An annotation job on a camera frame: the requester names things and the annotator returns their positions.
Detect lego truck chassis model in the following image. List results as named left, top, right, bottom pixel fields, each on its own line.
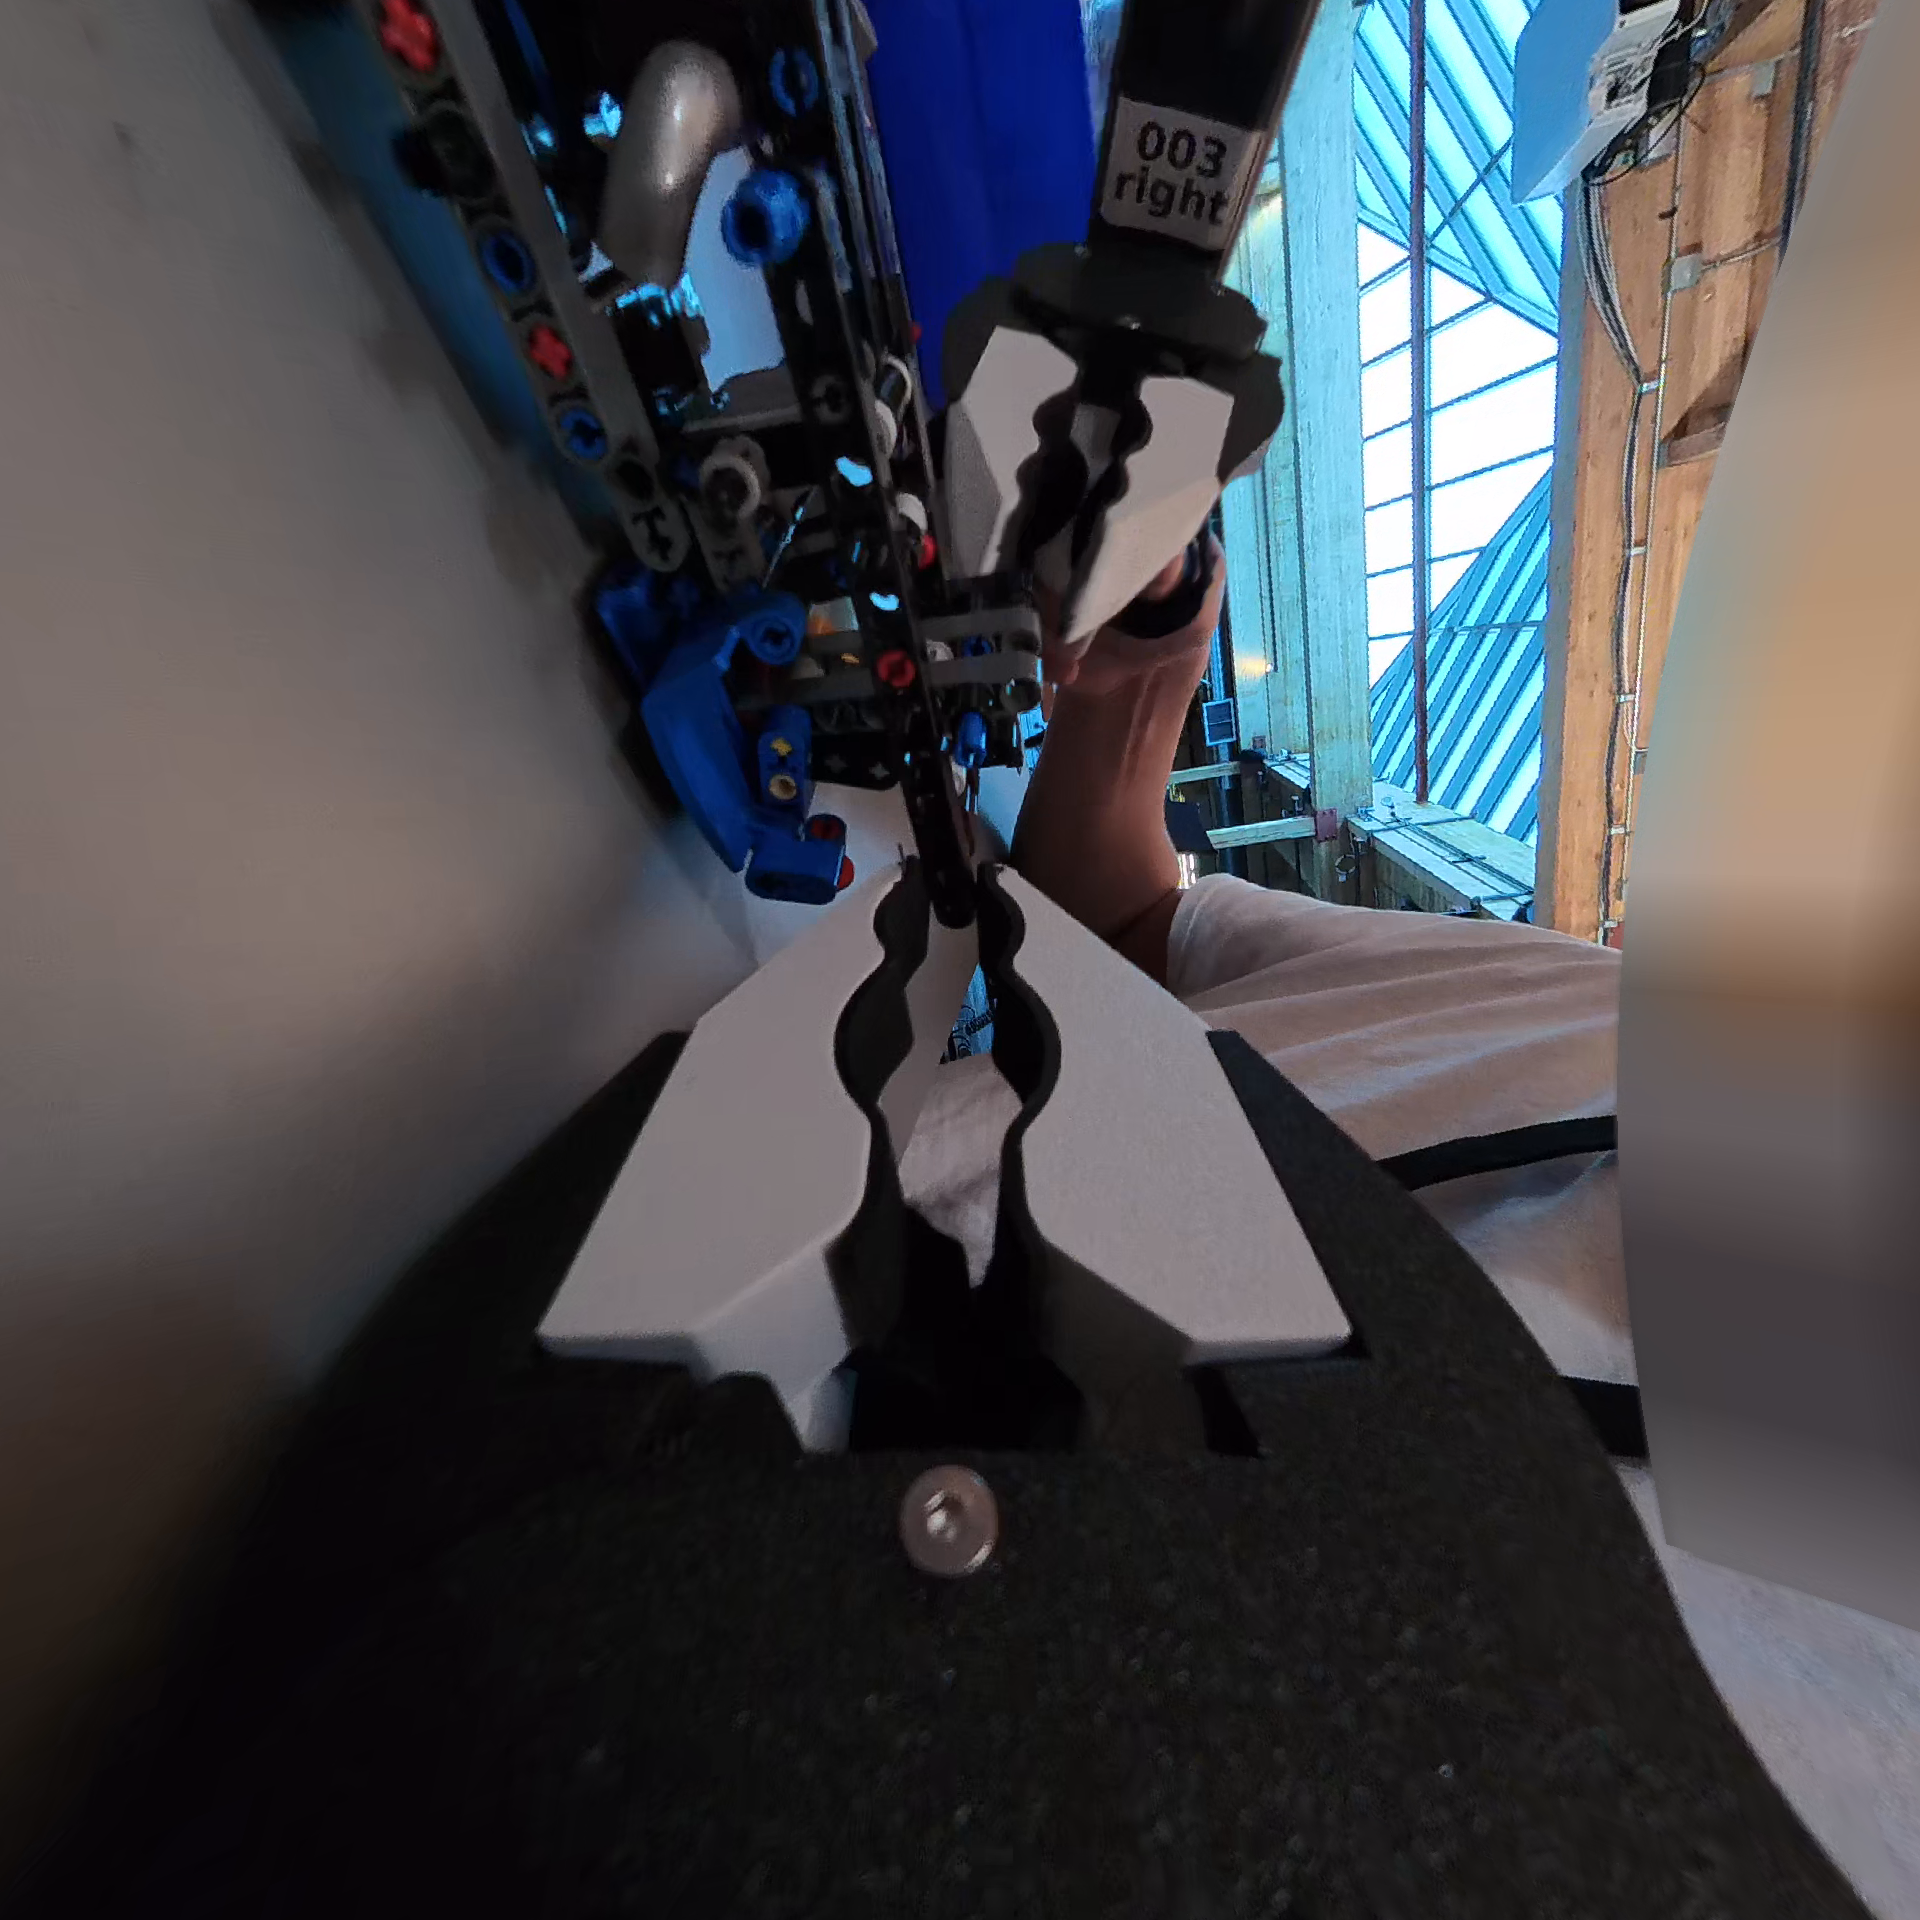
left=374, top=0, right=1056, bottom=939

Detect person's right forearm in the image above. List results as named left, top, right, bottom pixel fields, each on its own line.
left=1008, top=681, right=1208, bottom=985

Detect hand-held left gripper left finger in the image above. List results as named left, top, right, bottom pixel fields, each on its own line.
left=535, top=863, right=940, bottom=1449

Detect person's right hand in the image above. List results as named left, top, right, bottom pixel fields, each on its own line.
left=1039, top=534, right=1232, bottom=712

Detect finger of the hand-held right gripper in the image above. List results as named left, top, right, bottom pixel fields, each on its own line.
left=1054, top=375, right=1240, bottom=642
left=942, top=327, right=1085, bottom=584

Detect blue plastic bin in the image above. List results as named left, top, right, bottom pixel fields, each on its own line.
left=867, top=0, right=1100, bottom=409

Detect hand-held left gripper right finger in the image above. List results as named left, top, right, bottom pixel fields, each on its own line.
left=971, top=867, right=1356, bottom=1398

